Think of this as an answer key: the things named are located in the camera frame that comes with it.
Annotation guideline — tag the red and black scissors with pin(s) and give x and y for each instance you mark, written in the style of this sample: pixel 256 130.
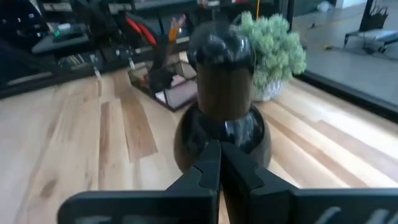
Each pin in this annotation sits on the red and black scissors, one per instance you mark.
pixel 146 32

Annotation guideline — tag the green potted artificial plant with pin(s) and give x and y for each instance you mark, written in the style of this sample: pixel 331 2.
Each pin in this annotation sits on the green potted artificial plant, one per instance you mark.
pixel 276 49

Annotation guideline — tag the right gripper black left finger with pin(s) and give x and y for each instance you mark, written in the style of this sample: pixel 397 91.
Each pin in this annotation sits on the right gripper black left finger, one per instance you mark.
pixel 186 205

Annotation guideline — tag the black gooseneck desk lamp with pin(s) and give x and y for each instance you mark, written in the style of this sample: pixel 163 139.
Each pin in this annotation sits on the black gooseneck desk lamp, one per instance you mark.
pixel 222 93

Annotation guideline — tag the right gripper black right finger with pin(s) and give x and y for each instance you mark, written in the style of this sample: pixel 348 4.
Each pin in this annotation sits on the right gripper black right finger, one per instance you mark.
pixel 264 205

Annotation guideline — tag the pink sticky note pad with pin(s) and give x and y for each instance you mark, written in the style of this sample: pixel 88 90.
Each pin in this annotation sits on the pink sticky note pad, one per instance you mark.
pixel 183 93

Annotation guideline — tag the black mesh desk organizer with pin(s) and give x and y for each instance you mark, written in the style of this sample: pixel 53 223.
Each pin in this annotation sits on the black mesh desk organizer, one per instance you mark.
pixel 161 81

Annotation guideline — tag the low grey platform cart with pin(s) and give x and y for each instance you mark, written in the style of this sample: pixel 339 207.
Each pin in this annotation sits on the low grey platform cart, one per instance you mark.
pixel 376 35

